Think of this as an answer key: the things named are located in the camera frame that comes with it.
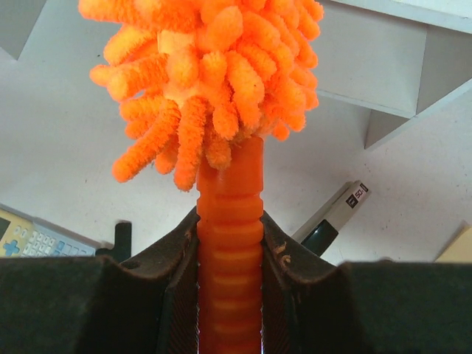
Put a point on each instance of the black T-shaped clip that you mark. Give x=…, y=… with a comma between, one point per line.
x=120, y=251

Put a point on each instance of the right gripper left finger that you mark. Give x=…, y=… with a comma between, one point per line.
x=146, y=304

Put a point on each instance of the yellow sticky note pad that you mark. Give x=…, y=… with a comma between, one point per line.
x=459, y=250

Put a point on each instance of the orange microfiber duster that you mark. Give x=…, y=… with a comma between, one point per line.
x=200, y=84

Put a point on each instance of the white wooden bookshelf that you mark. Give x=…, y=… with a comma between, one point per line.
x=402, y=60

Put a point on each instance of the black white stapler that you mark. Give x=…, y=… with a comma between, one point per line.
x=323, y=227

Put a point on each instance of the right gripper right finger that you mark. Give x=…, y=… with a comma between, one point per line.
x=312, y=306

